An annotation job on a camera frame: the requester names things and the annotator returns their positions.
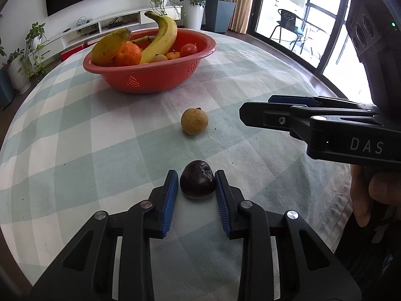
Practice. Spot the yellow banana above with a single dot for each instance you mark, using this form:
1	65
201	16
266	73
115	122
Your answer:
165	39

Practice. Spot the red storage box left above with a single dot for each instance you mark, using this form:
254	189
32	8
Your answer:
66	54

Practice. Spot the brown longan fruit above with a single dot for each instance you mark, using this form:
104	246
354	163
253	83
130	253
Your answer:
194	121

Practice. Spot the dark chestnut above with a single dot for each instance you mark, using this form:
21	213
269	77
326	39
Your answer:
197	180

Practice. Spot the black balcony chair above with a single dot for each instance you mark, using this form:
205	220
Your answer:
304	30

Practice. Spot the blue planter tall plant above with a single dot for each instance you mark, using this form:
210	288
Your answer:
218	14

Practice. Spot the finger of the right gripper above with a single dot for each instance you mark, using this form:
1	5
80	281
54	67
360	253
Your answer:
300	100
293	118

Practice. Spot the right hand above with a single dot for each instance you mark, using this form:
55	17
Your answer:
382	187

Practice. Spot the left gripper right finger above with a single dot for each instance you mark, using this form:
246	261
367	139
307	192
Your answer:
308	270

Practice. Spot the checkered tablecloth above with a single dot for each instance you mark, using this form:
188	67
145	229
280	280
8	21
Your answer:
77	146

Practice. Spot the large orange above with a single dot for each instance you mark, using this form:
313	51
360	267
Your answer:
129	54

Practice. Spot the red plastic bowl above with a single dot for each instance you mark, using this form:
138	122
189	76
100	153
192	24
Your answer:
159	76

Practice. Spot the beige curtain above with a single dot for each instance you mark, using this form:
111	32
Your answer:
240	18

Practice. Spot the red tomato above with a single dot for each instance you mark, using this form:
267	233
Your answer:
188	49

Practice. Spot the white tv cabinet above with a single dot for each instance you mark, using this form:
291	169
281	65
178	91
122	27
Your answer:
89	31

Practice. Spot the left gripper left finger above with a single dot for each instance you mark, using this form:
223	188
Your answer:
84	269

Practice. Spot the small orange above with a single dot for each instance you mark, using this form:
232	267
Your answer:
172	55

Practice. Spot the left white ribbed pot plant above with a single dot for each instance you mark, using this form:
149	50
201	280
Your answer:
15	69

